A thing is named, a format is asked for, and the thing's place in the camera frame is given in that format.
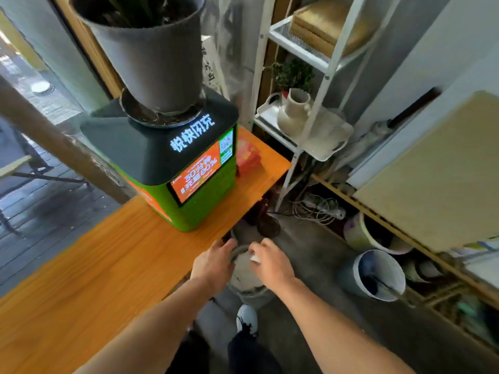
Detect black pot saucer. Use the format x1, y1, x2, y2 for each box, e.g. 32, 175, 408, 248
120, 88, 206, 129

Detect white ceramic vase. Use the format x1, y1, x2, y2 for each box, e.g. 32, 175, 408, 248
277, 88, 312, 139

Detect beige flat board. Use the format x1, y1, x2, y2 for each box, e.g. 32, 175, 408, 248
352, 90, 499, 253

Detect person's right hand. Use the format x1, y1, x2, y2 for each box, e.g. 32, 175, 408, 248
248, 237, 297, 296

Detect person's right forearm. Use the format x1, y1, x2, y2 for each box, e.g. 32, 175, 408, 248
275, 277, 416, 374

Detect person's left hand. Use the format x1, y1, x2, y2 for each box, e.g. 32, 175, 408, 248
190, 237, 239, 297

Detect person's dark clothing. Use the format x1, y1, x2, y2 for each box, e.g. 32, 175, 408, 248
165, 327, 283, 374

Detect grey plant pot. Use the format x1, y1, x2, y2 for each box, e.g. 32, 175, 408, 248
72, 0, 206, 114

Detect white purple paint bucket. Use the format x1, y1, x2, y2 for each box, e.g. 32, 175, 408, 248
343, 212, 414, 256

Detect person's left forearm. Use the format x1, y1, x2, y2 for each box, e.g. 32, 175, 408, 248
74, 277, 219, 374

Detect white printed carton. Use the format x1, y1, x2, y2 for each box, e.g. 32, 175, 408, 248
201, 34, 231, 101

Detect black folding chair wooden armrests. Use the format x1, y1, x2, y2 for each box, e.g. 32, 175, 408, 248
0, 130, 94, 236

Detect person's shoe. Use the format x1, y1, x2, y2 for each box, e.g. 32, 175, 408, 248
236, 304, 259, 336

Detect green charging station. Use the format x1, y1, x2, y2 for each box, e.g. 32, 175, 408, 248
80, 86, 240, 233

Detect tangle of grey cables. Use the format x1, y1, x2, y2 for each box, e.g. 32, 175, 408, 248
290, 192, 347, 226

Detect white power strip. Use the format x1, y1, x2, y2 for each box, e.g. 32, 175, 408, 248
304, 194, 347, 221

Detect white shelf tray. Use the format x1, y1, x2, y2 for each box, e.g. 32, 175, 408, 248
254, 92, 354, 163

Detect white metal shelf rack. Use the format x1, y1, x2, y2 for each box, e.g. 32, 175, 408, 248
247, 0, 402, 213

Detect wooden table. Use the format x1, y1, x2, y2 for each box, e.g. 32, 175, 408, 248
0, 126, 292, 374

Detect white blue paint bucket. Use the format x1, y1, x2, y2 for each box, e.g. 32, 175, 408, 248
338, 249, 407, 303

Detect brown wooden handle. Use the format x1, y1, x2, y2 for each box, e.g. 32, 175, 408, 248
388, 87, 443, 129

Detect light wooden ladder frame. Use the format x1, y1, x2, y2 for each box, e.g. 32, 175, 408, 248
311, 173, 499, 311

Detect orange tissue pack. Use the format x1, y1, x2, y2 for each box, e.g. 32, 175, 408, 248
235, 139, 262, 177

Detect grey waste bin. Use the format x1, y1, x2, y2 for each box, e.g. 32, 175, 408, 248
225, 229, 273, 299

